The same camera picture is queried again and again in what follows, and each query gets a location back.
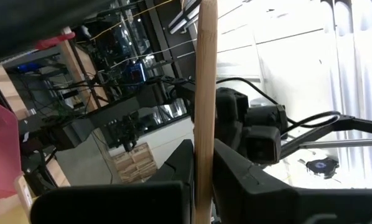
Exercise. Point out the black star-shaped base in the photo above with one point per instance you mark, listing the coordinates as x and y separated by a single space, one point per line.
323 166

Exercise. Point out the pink plastic tray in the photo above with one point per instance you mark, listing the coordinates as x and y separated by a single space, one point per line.
2 149

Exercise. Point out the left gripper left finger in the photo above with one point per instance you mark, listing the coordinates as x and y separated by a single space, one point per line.
127 202

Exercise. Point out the wooden crate stack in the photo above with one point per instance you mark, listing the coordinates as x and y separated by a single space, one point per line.
136 161

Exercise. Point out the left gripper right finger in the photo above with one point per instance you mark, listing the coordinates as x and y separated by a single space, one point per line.
282 202

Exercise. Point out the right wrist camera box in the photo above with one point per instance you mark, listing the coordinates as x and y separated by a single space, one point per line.
262 144

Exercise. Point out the slotted light wooden spatula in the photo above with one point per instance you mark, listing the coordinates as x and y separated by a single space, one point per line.
206 93

